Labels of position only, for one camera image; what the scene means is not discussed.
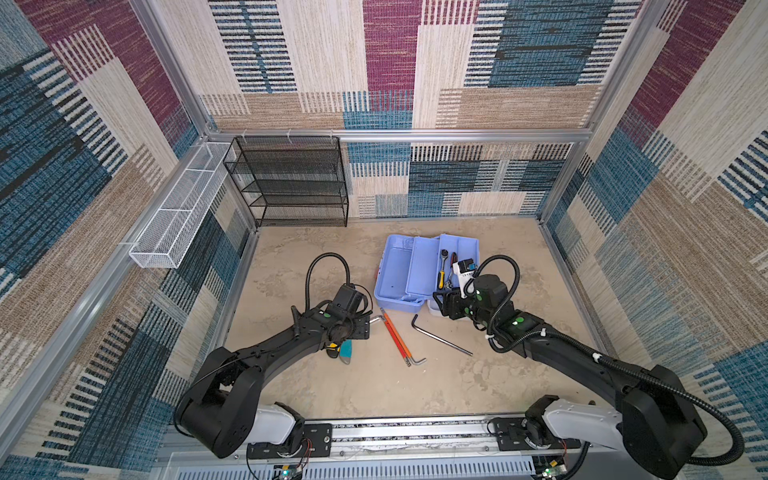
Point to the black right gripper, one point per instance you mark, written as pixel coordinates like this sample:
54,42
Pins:
450,301

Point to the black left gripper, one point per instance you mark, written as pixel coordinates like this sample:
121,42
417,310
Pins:
362,326

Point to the teal utility knife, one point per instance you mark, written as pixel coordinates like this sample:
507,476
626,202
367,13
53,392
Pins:
345,352

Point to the yellow black handle ratchet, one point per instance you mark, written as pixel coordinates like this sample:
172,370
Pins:
442,272

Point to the black hex key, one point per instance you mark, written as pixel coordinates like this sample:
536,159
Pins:
437,338

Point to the red hex key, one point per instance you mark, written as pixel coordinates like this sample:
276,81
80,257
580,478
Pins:
390,329

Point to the white and blue toolbox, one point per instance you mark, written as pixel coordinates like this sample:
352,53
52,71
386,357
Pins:
409,269

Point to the black yellow utility knife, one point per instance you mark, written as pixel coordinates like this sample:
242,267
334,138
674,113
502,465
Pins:
333,350

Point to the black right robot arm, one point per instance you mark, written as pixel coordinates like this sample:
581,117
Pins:
652,417

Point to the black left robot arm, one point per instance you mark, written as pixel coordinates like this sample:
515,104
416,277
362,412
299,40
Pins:
221,407

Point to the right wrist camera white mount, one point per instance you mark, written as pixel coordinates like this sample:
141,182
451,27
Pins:
464,270

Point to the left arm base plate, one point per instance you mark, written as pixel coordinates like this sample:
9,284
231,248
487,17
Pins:
312,439

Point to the aluminium front rail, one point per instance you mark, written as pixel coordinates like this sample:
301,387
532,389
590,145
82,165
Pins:
364,438

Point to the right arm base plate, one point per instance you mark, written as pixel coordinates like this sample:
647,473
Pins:
518,434

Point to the black wire shelf rack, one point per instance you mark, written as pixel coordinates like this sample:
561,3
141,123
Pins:
290,181

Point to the white wire mesh basket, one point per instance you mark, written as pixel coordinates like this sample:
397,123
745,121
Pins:
168,236

